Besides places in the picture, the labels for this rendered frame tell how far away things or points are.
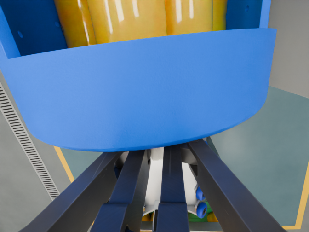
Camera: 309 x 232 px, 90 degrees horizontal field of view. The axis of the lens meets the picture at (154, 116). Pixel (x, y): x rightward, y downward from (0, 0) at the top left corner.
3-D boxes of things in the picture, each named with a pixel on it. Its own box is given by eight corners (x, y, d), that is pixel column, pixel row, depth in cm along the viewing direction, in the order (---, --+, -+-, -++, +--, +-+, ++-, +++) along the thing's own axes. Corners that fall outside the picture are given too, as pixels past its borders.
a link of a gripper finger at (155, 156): (159, 161, 14) (151, 161, 14) (162, 128, 21) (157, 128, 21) (156, 132, 13) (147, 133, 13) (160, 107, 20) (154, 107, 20)
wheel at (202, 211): (201, 212, 45) (195, 208, 47) (201, 223, 47) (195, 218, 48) (208, 201, 48) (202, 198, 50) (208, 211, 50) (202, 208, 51)
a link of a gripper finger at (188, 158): (164, 150, 12) (204, 148, 12) (165, 123, 17) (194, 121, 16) (166, 166, 12) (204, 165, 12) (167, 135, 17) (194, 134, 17)
